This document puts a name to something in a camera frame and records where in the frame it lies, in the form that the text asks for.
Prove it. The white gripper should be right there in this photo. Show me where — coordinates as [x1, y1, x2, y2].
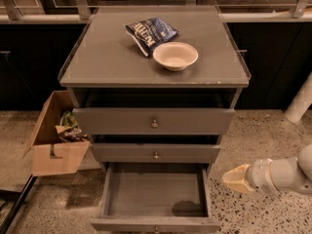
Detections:
[221, 159, 278, 194]

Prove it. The grey bottom drawer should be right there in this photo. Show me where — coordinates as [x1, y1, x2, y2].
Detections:
[91, 163, 220, 234]

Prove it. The grey drawer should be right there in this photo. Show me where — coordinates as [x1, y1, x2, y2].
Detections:
[73, 107, 234, 135]
[92, 143, 220, 164]
[91, 163, 220, 234]

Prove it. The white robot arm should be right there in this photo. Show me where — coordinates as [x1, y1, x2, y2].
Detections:
[222, 145, 312, 196]

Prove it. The grey drawer cabinet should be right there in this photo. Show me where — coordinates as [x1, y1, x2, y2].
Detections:
[58, 5, 252, 174]

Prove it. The grey middle drawer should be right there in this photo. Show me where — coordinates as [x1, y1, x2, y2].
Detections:
[92, 143, 220, 164]

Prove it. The grey top drawer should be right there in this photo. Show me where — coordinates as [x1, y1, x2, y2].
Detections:
[73, 107, 234, 135]

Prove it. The white paper bowl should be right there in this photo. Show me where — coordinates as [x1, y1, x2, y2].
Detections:
[152, 42, 198, 71]

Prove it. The blue chip bag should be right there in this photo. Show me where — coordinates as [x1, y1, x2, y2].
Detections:
[125, 18, 178, 57]

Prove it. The brown snack bag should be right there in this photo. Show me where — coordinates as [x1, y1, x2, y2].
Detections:
[56, 126, 87, 142]

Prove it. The green snack bag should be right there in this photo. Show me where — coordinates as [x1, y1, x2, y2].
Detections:
[59, 110, 78, 128]

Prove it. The cardboard box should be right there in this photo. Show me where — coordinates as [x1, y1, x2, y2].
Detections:
[24, 91, 94, 176]

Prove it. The black metal floor bar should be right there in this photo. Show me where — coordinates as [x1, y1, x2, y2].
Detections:
[0, 175, 37, 234]

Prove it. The white post base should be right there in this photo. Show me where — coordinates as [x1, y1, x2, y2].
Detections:
[285, 72, 312, 123]

